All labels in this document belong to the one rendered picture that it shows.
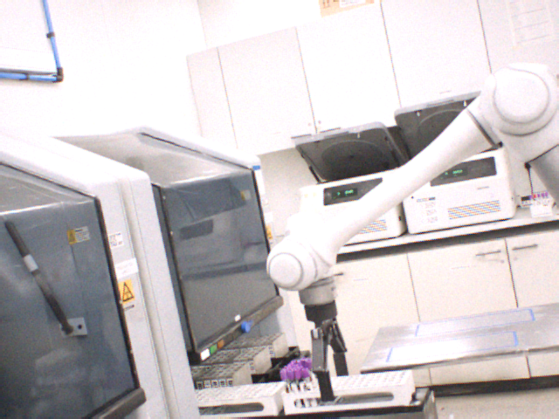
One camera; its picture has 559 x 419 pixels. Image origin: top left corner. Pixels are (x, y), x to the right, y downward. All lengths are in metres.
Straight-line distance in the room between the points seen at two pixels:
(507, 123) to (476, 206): 2.57
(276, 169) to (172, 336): 3.17
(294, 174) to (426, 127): 0.99
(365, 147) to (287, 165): 0.70
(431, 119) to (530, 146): 2.77
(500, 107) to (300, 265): 0.49
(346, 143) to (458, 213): 0.77
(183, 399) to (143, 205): 0.46
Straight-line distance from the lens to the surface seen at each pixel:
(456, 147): 1.64
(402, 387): 1.71
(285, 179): 4.84
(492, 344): 2.08
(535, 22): 4.24
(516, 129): 1.42
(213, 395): 1.91
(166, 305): 1.76
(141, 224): 1.72
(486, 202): 3.97
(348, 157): 4.42
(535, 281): 4.01
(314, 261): 1.53
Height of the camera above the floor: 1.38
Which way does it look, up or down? 3 degrees down
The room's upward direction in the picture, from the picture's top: 11 degrees counter-clockwise
